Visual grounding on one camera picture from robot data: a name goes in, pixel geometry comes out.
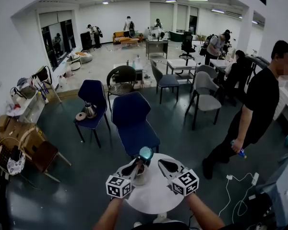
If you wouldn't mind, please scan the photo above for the black office chair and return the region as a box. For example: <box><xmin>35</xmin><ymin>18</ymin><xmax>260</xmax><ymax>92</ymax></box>
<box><xmin>179</xmin><ymin>31</ymin><xmax>197</xmax><ymax>60</ymax></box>

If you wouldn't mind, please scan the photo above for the glass sliding door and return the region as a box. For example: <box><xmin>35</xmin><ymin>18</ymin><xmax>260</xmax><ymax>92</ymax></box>
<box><xmin>39</xmin><ymin>19</ymin><xmax>77</xmax><ymax>71</ymax></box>

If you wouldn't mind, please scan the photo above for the white round stool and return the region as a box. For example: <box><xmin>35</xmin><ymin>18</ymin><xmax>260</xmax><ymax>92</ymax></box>
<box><xmin>66</xmin><ymin>57</ymin><xmax>82</xmax><ymax>71</ymax></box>

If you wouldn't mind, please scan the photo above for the cardboard box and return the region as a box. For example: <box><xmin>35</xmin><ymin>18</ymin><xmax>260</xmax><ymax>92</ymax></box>
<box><xmin>0</xmin><ymin>115</ymin><xmax>48</xmax><ymax>150</ymax></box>

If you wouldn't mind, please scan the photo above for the white cable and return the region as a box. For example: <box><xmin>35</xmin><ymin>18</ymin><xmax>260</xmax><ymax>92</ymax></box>
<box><xmin>217</xmin><ymin>172</ymin><xmax>255</xmax><ymax>218</ymax></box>

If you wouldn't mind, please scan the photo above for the person's right forearm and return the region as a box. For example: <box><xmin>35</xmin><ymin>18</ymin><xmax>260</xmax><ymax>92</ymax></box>
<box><xmin>184</xmin><ymin>192</ymin><xmax>226</xmax><ymax>230</ymax></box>

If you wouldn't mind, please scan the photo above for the black handbag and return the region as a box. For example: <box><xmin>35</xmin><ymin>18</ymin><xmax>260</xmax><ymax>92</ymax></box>
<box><xmin>31</xmin><ymin>65</ymin><xmax>53</xmax><ymax>86</ymax></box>

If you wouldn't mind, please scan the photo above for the white square table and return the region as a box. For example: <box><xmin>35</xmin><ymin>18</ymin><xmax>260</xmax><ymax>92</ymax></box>
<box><xmin>166</xmin><ymin>58</ymin><xmax>198</xmax><ymax>81</ymax></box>

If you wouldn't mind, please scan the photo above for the dark wicker chair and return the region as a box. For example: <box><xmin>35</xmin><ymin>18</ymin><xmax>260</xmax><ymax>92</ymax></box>
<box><xmin>106</xmin><ymin>65</ymin><xmax>137</xmax><ymax>111</ymax></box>

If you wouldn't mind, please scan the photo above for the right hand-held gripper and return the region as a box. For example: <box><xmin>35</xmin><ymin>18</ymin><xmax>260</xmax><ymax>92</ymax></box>
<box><xmin>157</xmin><ymin>159</ymin><xmax>200</xmax><ymax>197</ymax></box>

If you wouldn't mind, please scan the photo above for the grey metal desk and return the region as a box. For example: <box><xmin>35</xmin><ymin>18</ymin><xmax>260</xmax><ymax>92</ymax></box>
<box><xmin>145</xmin><ymin>38</ymin><xmax>169</xmax><ymax>59</ymax></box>

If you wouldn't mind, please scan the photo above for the grey upholstered chair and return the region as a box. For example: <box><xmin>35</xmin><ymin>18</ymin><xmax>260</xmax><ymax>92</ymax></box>
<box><xmin>195</xmin><ymin>64</ymin><xmax>219</xmax><ymax>81</ymax></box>
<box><xmin>184</xmin><ymin>71</ymin><xmax>223</xmax><ymax>130</ymax></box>

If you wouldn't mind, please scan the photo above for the person's right white shoe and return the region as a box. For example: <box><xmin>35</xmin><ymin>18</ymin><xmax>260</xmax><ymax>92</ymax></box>
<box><xmin>153</xmin><ymin>212</ymin><xmax>168</xmax><ymax>224</ymax></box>

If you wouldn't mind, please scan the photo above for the person's left forearm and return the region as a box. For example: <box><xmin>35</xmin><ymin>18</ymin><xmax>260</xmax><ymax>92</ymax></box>
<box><xmin>93</xmin><ymin>196</ymin><xmax>125</xmax><ymax>230</ymax></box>

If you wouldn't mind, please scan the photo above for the dark blue dining chair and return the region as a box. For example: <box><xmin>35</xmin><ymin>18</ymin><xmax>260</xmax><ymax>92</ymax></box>
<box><xmin>150</xmin><ymin>59</ymin><xmax>180</xmax><ymax>104</ymax></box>

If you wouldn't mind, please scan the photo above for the white plastic jug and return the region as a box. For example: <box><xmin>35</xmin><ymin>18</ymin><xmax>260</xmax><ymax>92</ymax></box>
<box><xmin>58</xmin><ymin>75</ymin><xmax>68</xmax><ymax>89</ymax></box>

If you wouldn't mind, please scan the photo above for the brown seat wooden chair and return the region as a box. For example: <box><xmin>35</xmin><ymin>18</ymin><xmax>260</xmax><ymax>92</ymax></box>
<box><xmin>19</xmin><ymin>126</ymin><xmax>72</xmax><ymax>183</ymax></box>

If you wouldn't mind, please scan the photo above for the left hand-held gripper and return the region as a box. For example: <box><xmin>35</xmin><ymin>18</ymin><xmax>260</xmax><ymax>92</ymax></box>
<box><xmin>105</xmin><ymin>158</ymin><xmax>146</xmax><ymax>198</ymax></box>

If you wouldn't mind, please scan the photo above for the grey cabinet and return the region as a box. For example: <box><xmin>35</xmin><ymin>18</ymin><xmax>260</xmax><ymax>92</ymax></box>
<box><xmin>261</xmin><ymin>152</ymin><xmax>288</xmax><ymax>229</ymax></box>

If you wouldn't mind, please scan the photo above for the white work table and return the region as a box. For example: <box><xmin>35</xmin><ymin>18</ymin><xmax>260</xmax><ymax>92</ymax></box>
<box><xmin>210</xmin><ymin>58</ymin><xmax>233</xmax><ymax>69</ymax></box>

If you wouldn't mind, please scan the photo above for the blue padded chair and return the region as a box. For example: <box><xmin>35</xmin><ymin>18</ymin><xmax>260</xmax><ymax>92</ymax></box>
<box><xmin>111</xmin><ymin>91</ymin><xmax>161</xmax><ymax>159</ymax></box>
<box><xmin>73</xmin><ymin>80</ymin><xmax>111</xmax><ymax>149</ymax></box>

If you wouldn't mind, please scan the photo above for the orange sofa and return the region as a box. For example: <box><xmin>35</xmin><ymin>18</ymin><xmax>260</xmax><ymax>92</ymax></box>
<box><xmin>112</xmin><ymin>31</ymin><xmax>144</xmax><ymax>45</ymax></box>

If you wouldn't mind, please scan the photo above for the steel kettle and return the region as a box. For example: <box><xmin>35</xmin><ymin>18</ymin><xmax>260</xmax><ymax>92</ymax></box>
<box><xmin>84</xmin><ymin>102</ymin><xmax>98</xmax><ymax>119</ymax></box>

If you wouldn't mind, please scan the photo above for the person's black shirt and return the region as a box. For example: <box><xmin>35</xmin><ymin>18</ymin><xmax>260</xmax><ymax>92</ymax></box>
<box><xmin>131</xmin><ymin>220</ymin><xmax>190</xmax><ymax>230</ymax></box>

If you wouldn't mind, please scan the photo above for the black cabinet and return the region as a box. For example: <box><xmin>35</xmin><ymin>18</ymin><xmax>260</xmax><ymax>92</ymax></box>
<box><xmin>80</xmin><ymin>31</ymin><xmax>96</xmax><ymax>54</ymax></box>

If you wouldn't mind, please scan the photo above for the white low table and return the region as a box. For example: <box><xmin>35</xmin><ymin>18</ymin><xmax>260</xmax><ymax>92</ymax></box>
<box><xmin>112</xmin><ymin>62</ymin><xmax>144</xmax><ymax>88</ymax></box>

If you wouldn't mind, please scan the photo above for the metal cup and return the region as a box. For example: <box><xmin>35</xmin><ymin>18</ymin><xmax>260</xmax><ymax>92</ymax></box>
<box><xmin>132</xmin><ymin>163</ymin><xmax>151</xmax><ymax>186</ymax></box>

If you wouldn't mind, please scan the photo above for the white shelf unit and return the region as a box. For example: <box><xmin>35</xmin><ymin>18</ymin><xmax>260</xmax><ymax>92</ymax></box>
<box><xmin>4</xmin><ymin>90</ymin><xmax>51</xmax><ymax>124</ymax></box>

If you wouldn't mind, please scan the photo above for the teal round lid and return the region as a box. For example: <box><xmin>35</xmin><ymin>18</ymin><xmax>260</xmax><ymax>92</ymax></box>
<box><xmin>139</xmin><ymin>146</ymin><xmax>154</xmax><ymax>161</ymax></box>

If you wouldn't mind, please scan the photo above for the small wooden bench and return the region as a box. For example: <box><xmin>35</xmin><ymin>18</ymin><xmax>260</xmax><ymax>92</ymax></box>
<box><xmin>120</xmin><ymin>38</ymin><xmax>140</xmax><ymax>47</ymax></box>

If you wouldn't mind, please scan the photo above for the white power strip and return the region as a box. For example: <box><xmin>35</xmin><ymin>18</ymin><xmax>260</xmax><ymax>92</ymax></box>
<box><xmin>251</xmin><ymin>172</ymin><xmax>260</xmax><ymax>187</ymax></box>

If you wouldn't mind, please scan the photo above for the blue bottle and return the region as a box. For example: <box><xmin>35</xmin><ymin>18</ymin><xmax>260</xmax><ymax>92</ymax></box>
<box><xmin>231</xmin><ymin>139</ymin><xmax>247</xmax><ymax>159</ymax></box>

